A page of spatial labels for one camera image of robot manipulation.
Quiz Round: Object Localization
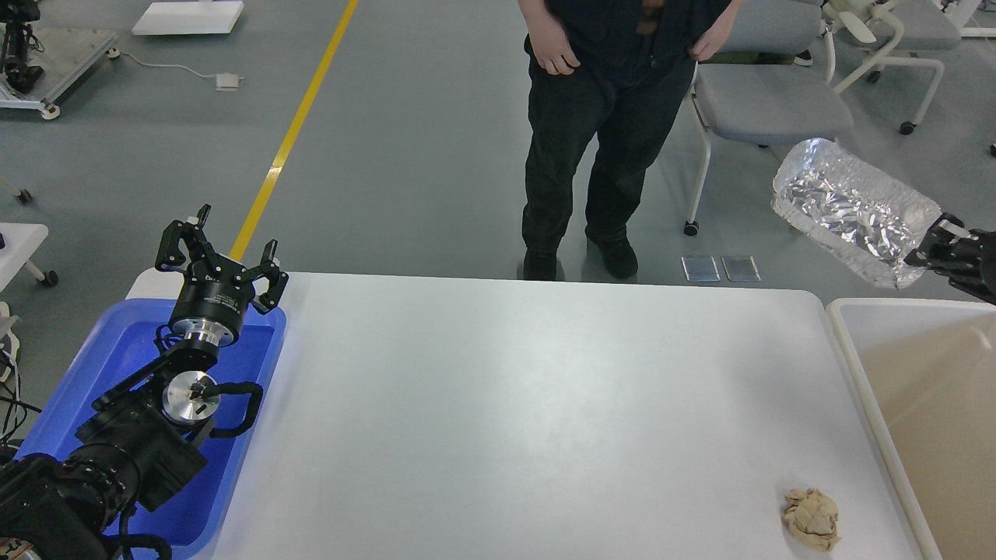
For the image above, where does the white flat board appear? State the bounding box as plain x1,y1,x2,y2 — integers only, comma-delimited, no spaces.
132,1,244,36

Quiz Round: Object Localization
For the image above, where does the white power adapter with cable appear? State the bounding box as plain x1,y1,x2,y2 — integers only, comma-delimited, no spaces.
107,47,244,92

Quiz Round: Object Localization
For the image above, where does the grey chair white frame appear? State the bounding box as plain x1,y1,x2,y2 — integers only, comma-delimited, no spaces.
683,1,854,236

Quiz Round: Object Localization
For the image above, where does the floor plate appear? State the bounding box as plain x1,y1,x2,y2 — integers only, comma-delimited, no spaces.
682,255,720,283
720,256,762,283

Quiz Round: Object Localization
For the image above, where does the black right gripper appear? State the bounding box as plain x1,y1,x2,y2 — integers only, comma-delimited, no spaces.
903,213,995,305

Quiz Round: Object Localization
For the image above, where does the right floor plate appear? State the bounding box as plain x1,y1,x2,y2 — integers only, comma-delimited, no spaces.
720,256,762,283

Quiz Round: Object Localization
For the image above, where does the beige plastic bin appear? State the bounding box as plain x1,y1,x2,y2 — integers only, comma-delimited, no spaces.
826,299,995,559

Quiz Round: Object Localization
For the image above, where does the blue plastic bin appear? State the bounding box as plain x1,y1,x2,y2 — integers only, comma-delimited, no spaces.
2,299,287,559

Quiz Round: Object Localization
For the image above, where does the person in black clothes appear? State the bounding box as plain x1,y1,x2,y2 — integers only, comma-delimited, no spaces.
519,1,742,281

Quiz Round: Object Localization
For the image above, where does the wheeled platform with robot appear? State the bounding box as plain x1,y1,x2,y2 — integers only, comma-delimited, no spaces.
1,1,120,121

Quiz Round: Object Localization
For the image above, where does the crumpled beige paper ball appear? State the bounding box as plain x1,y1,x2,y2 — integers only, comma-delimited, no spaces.
782,487,842,553

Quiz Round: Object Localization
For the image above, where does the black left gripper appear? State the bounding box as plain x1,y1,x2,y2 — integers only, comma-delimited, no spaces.
154,205,289,348

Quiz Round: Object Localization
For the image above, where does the aluminium foil tray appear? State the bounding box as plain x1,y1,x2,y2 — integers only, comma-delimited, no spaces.
771,138,942,290

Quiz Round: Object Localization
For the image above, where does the left floor plate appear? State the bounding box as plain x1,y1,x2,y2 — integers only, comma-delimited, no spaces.
682,255,720,283

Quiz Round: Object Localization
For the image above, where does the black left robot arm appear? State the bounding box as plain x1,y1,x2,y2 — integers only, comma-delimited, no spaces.
2,205,289,559

